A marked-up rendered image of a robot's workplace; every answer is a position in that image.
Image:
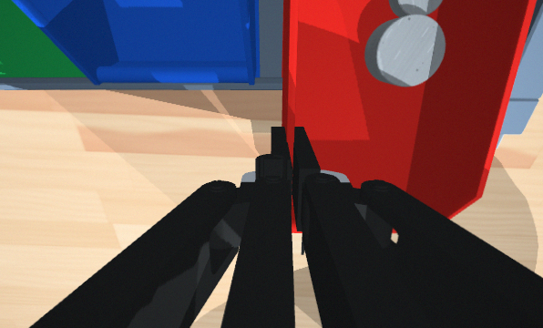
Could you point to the blue bin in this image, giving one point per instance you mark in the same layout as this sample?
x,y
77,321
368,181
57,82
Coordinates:
x,y
107,39

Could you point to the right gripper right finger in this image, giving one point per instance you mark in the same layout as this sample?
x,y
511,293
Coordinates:
x,y
457,279

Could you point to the red bin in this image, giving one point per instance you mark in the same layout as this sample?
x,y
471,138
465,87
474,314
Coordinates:
x,y
436,140

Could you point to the dark grey shelf rack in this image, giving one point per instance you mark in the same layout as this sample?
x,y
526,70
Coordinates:
x,y
29,60

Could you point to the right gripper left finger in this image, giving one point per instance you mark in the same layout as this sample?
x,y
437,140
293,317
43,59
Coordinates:
x,y
164,278

